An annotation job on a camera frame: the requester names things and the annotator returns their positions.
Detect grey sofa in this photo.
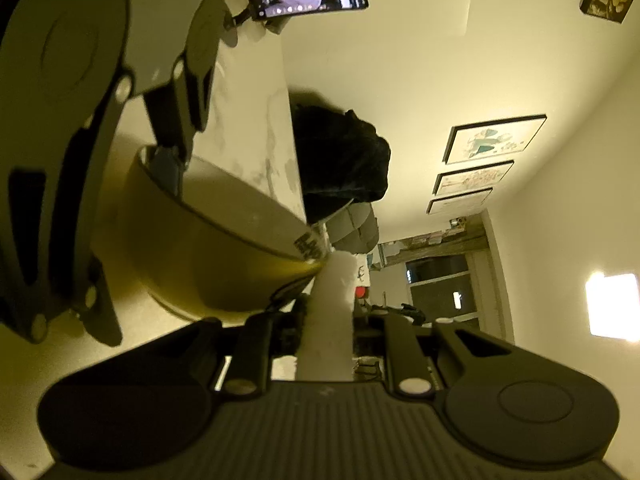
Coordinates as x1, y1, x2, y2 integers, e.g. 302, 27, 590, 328
325, 200, 382, 256

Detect framed green tree picture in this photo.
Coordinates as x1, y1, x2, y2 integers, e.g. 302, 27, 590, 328
442, 114, 547, 165

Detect white sponge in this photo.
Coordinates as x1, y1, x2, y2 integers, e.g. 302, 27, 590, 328
296, 251, 358, 382

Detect ceiling light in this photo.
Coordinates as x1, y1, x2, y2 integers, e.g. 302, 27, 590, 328
586, 272, 640, 343

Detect yellow white ceramic bowl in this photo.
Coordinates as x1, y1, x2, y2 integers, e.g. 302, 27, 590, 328
95, 144, 333, 322

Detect black fluffy coat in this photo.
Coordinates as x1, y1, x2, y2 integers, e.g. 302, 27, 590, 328
290, 91, 392, 226

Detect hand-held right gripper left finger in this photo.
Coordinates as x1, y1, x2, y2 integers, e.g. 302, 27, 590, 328
149, 294, 310, 401

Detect patterned curtain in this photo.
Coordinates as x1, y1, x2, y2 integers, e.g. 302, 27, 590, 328
380, 220, 488, 261

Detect black phone stand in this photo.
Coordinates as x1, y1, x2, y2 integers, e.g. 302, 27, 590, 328
220, 2, 296, 48

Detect large window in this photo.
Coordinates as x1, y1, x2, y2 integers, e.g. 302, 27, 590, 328
405, 255, 501, 331

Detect framed pale picture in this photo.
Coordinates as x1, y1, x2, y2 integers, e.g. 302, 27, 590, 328
426, 187, 493, 216

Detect black white jacket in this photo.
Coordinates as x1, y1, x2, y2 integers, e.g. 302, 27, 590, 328
367, 302, 427, 326

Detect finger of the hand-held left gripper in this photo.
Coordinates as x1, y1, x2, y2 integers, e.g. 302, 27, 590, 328
0, 71, 135, 348
143, 54, 217, 197

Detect framed pink tree picture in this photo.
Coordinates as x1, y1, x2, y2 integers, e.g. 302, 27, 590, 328
433, 160, 515, 196

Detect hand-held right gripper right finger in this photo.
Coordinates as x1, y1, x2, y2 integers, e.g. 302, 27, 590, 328
351, 309, 505, 398

